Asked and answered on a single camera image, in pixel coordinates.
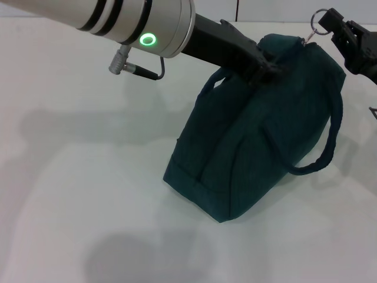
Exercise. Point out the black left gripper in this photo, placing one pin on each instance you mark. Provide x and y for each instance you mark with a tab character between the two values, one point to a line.
224	44

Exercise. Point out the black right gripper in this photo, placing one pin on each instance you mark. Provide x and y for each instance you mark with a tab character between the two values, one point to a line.
368	56

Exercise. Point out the dark teal insulated lunch bag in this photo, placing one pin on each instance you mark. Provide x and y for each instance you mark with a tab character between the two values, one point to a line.
250	141

